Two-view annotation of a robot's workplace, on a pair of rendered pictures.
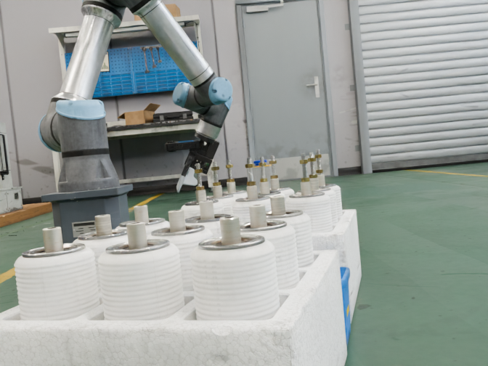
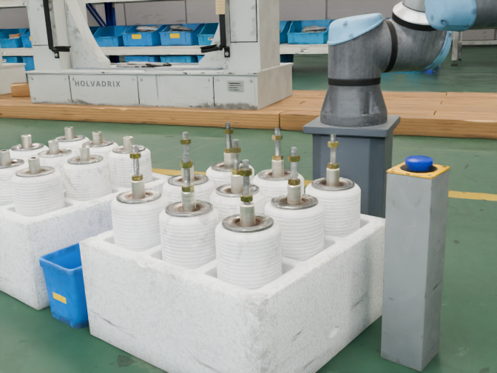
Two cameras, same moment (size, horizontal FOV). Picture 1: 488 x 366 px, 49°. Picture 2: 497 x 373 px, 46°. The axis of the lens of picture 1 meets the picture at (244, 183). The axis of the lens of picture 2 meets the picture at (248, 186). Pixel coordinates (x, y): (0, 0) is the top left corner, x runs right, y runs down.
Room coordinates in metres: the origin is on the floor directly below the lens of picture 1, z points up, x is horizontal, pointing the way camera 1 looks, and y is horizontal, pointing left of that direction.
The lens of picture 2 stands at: (1.68, -0.93, 0.54)
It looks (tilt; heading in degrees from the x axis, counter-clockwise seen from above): 16 degrees down; 114
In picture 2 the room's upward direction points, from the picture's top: 2 degrees counter-clockwise
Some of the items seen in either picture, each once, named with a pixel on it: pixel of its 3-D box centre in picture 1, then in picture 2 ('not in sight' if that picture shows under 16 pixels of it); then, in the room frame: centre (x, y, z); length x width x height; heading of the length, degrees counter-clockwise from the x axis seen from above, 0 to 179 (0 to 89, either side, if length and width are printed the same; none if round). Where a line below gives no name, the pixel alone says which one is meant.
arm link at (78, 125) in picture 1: (81, 124); (357, 45); (1.37, 0.40, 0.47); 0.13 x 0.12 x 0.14; 36
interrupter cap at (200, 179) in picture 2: (253, 199); (188, 180); (1.16, -0.02, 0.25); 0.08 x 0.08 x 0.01
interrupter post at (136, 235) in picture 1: (136, 236); (26, 142); (0.64, 0.13, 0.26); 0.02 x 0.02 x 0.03
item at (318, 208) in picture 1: (310, 238); (143, 246); (1.12, -0.13, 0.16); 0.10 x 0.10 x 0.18
